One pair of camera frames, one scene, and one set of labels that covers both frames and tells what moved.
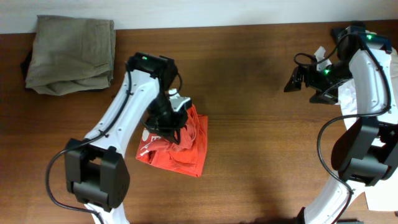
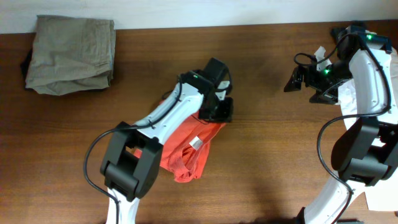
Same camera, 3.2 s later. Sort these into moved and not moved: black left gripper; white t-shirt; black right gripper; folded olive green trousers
Moved: black left gripper
Not moved: white t-shirt; black right gripper; folded olive green trousers
